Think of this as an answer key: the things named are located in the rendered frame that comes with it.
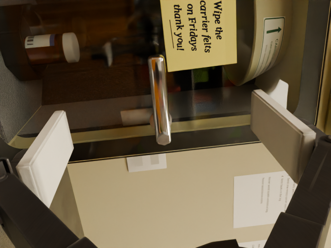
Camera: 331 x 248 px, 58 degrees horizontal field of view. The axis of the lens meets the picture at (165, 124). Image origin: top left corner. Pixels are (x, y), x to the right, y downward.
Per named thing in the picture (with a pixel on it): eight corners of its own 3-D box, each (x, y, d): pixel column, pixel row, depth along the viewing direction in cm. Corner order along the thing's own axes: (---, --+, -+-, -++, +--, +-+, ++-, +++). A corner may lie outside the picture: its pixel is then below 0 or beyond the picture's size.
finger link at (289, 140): (302, 134, 14) (317, 132, 14) (250, 89, 20) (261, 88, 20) (296, 186, 15) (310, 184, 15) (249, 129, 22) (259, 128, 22)
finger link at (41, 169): (47, 216, 15) (31, 218, 15) (74, 148, 21) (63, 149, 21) (30, 164, 14) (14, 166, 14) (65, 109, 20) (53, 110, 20)
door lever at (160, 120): (141, 48, 31) (165, 46, 31) (150, 131, 35) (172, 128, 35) (141, 58, 26) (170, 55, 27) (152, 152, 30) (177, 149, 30)
